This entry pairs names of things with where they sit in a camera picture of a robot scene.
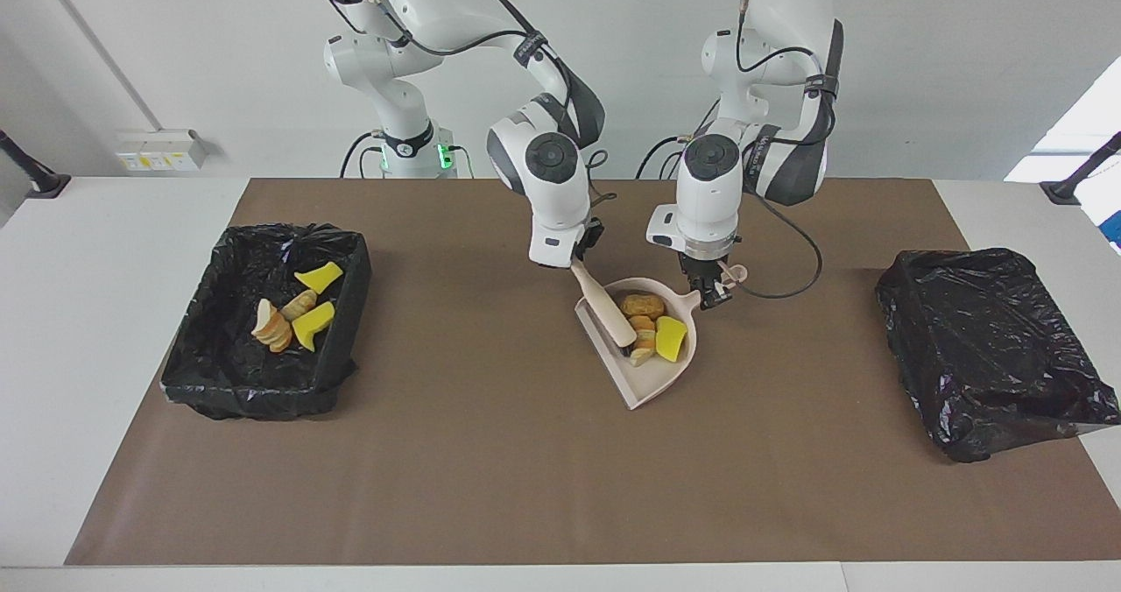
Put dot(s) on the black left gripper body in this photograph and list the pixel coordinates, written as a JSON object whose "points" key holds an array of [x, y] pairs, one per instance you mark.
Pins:
{"points": [[702, 268]]}

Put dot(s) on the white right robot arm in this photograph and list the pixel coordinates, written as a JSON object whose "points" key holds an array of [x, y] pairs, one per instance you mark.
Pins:
{"points": [[556, 207]]}

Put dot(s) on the beige plastic dustpan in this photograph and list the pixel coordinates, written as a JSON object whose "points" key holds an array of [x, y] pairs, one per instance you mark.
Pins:
{"points": [[648, 386]]}

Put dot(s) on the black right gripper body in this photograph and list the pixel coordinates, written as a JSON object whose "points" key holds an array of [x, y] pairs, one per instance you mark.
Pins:
{"points": [[591, 242]]}

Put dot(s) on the white wall socket box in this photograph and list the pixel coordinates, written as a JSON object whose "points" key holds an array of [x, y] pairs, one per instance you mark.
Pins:
{"points": [[158, 150]]}

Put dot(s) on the brown peanut shaped toy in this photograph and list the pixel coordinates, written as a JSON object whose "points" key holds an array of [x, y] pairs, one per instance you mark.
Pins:
{"points": [[637, 303]]}

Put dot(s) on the bin lined with black bag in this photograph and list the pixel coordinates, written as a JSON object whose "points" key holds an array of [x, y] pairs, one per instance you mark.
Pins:
{"points": [[990, 355], [228, 373]]}

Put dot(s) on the pale beige sponge chunk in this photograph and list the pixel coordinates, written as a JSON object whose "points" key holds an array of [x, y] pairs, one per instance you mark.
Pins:
{"points": [[644, 340]]}

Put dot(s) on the orange striped croissant toy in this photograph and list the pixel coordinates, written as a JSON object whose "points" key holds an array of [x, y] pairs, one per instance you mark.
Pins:
{"points": [[271, 325], [299, 305]]}

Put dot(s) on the brown table mat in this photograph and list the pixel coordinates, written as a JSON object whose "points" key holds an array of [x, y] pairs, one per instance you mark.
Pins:
{"points": [[560, 504]]}

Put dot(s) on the curled yellow sponge piece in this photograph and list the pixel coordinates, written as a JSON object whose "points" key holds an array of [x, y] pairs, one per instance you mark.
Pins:
{"points": [[313, 325]]}

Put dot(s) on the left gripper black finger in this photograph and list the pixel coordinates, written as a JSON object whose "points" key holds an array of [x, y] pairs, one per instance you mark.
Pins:
{"points": [[714, 294]]}

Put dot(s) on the blue white box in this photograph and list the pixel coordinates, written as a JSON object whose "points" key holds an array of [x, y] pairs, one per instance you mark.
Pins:
{"points": [[1114, 229]]}

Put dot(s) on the beige hand brush black bristles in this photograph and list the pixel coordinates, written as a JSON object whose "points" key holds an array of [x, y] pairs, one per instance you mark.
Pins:
{"points": [[609, 312]]}

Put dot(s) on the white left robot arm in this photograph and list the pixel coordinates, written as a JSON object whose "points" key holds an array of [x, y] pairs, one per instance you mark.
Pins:
{"points": [[709, 207]]}

